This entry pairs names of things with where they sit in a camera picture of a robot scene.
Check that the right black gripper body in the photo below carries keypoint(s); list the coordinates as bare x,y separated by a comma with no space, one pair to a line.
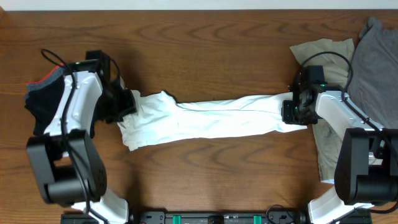
295,114

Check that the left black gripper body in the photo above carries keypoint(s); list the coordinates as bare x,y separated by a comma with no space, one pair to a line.
126,104

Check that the white printed t-shirt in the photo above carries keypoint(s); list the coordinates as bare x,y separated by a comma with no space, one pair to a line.
160,119

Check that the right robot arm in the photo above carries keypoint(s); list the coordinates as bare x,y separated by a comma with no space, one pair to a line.
366,170

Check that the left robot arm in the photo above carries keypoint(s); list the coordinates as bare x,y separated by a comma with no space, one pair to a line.
69,171

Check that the khaki beige garment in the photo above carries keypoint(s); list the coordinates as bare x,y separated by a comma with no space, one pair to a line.
333,56

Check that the grey garment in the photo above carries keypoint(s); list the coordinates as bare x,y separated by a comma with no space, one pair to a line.
374,84

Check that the black folded garment stack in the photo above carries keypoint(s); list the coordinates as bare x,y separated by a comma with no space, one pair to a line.
63,103

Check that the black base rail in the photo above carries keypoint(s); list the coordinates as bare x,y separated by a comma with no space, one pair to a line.
273,216

